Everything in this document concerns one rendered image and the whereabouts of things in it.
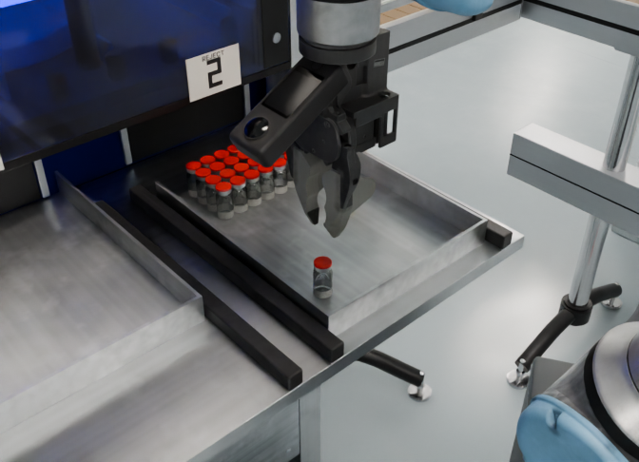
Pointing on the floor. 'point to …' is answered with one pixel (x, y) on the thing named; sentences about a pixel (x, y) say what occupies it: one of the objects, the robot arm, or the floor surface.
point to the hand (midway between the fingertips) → (319, 221)
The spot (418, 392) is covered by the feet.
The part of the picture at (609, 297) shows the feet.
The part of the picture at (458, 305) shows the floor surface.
